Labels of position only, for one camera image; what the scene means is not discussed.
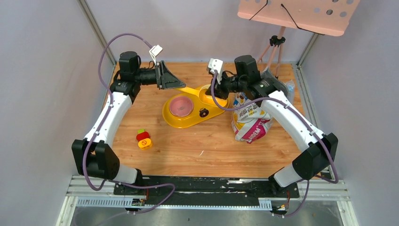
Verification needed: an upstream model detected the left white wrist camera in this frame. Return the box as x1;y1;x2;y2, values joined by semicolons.
149;45;163;66

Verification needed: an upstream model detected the yellow toy block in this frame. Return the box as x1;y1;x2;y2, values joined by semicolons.
138;138;153;150

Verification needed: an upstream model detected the yellow double pet feeder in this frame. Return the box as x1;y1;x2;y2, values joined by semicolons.
162;97;225;129

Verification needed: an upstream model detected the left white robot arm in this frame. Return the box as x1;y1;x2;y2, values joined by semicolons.
72;51;186;194

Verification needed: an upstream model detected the red toy block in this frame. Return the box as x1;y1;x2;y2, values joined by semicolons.
136;129;151;141

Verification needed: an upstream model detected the pet food bag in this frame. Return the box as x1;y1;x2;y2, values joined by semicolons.
231;92;273;144

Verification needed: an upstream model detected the cream bowl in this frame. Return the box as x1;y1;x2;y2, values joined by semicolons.
199;84;211;97

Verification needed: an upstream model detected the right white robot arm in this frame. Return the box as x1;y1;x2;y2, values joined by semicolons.
207;55;338;197

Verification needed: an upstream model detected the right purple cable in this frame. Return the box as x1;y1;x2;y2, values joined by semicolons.
210;70;339;218

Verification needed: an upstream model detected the pink bowl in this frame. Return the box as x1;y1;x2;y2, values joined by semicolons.
169;96;194;117

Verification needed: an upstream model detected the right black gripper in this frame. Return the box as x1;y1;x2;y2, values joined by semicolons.
206;69;247;100

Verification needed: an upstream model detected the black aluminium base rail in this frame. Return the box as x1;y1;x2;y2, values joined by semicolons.
67;174;350;211

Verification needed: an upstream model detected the yellow plastic scoop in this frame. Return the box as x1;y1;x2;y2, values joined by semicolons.
172;85;229;107

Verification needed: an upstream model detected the purple cable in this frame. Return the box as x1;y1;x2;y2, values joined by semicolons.
210;70;339;218
81;33;176;215

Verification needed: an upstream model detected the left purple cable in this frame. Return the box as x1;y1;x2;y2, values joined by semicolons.
81;33;176;215

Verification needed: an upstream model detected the pink music stand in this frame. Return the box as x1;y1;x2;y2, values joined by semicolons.
237;0;359;78

